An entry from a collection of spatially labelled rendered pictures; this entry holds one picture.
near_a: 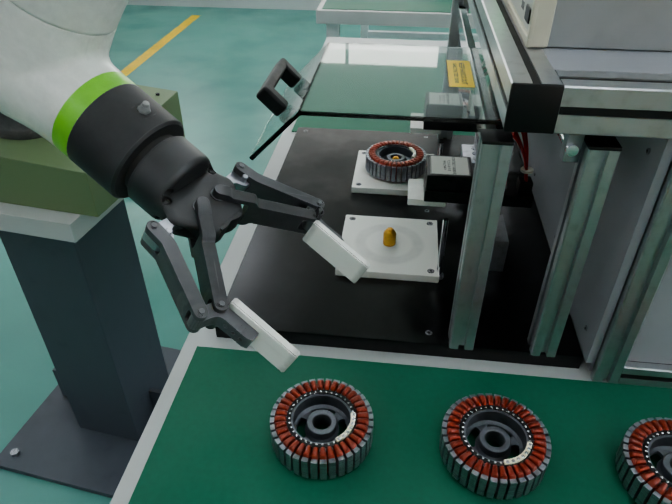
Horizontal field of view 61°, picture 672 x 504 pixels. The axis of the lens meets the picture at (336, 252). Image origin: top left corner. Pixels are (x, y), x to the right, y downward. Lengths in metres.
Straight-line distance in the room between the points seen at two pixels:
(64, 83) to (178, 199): 0.14
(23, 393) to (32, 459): 0.26
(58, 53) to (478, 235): 0.44
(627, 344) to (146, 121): 0.57
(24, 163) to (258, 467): 0.70
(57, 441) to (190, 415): 1.04
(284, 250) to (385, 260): 0.16
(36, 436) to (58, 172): 0.88
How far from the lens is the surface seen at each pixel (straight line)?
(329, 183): 1.07
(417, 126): 1.03
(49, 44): 0.56
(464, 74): 0.72
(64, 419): 1.77
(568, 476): 0.69
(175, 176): 0.52
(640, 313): 0.72
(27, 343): 2.07
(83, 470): 1.65
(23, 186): 1.16
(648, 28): 0.68
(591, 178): 0.62
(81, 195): 1.09
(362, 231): 0.91
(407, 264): 0.85
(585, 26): 0.67
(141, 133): 0.53
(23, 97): 0.58
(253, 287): 0.83
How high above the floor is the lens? 1.29
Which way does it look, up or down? 36 degrees down
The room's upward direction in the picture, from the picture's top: straight up
